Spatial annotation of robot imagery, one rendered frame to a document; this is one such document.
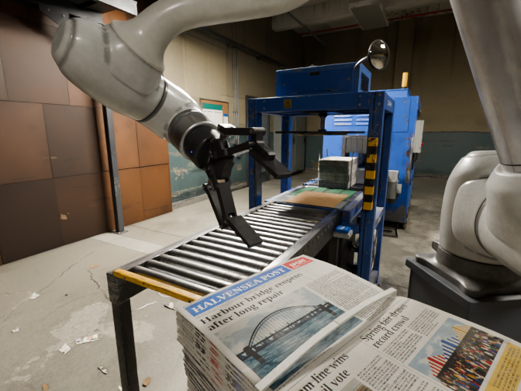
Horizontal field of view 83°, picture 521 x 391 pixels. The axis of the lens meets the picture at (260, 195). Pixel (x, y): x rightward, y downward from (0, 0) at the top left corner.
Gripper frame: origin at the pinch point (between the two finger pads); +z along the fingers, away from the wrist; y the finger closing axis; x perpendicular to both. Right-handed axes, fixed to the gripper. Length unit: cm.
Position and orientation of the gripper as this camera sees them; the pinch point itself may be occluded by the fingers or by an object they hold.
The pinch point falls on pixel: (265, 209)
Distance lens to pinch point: 45.5
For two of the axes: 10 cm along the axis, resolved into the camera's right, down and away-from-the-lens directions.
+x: -7.5, 1.4, -6.4
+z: 5.9, 5.9, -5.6
